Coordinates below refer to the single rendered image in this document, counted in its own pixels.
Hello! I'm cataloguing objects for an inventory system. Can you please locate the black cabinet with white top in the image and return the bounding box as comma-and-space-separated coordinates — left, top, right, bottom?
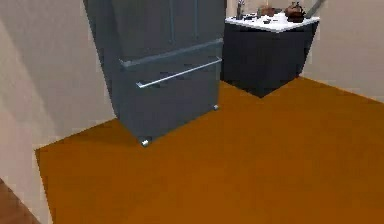
220, 12, 321, 99

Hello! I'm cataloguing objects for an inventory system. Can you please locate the dark grey fridge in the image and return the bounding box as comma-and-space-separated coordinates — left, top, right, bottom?
82, 0, 228, 148

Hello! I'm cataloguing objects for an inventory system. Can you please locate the brown kettle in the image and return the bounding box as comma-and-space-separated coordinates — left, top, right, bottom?
284, 1, 307, 24

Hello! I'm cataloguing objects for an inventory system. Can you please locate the silver fridge drawer handle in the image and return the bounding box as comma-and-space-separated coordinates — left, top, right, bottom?
135, 57, 223, 90

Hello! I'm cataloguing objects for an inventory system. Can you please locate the brown pot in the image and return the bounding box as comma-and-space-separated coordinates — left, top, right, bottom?
259, 5, 277, 18

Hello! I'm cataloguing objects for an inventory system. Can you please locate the dark utensil holder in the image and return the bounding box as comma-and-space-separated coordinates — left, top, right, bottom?
235, 0, 246, 20

